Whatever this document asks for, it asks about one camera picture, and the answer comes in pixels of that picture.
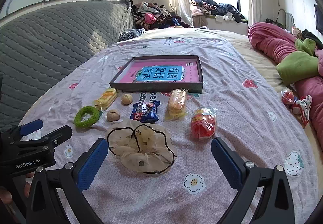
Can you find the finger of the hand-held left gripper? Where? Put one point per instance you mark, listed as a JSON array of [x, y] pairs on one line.
[[30, 128], [58, 134]]

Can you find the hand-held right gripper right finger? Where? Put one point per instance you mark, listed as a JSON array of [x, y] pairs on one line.
[[227, 166]]

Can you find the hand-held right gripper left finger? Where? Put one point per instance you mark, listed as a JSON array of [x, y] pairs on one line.
[[92, 163]]

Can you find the green fuzzy hair scrunchie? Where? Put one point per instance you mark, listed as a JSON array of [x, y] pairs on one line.
[[77, 119]]

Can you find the red snack packet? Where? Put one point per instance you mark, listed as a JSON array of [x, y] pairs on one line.
[[203, 124]]

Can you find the brown walnut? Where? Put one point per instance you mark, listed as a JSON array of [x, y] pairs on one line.
[[112, 115]]

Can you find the beige sheer hair scrunchie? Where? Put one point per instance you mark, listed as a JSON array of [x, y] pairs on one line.
[[151, 153]]

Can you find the yellow rice cracker packet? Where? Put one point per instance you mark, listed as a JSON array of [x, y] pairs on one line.
[[107, 98], [177, 104]]

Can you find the pale walnut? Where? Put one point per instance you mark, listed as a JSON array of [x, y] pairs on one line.
[[127, 99]]

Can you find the blue cookie packet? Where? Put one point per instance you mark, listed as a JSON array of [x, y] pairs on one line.
[[145, 112]]

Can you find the shallow dark cardboard box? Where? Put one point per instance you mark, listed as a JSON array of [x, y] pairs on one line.
[[151, 87]]

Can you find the person's left hand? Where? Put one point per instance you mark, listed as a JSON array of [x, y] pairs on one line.
[[5, 197]]

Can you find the pink strawberry printed bed sheet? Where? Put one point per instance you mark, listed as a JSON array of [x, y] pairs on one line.
[[227, 102]]

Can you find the grey quilted headboard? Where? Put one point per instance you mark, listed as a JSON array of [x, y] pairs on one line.
[[50, 42]]

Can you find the red candy packet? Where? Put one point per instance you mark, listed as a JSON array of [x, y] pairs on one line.
[[287, 96]]

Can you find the red and white scrunchie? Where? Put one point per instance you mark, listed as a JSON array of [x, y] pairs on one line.
[[302, 107]]

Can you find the pink and blue book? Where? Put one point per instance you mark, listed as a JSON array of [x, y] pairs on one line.
[[131, 72]]

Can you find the beige bed sheet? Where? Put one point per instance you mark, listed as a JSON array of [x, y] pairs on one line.
[[252, 57]]

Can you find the green fleece blanket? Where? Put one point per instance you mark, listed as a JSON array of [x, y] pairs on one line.
[[297, 65]]

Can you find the dark blue patterned pillow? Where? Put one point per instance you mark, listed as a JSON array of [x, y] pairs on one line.
[[131, 34]]

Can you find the pink quilt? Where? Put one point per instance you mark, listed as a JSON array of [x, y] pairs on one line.
[[272, 42]]

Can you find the beige window seat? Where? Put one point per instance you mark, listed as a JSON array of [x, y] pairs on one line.
[[227, 27]]

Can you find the black bag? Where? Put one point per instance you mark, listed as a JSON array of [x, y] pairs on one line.
[[272, 22]]

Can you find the pile of mixed clothes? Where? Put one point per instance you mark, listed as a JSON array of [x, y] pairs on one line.
[[151, 15]]

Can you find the dark crumpled clothes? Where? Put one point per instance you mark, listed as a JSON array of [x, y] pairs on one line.
[[310, 36]]

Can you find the heap of dark clothes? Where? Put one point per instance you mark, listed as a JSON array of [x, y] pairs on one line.
[[222, 9]]

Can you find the black television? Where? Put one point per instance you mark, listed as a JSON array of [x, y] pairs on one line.
[[318, 19]]

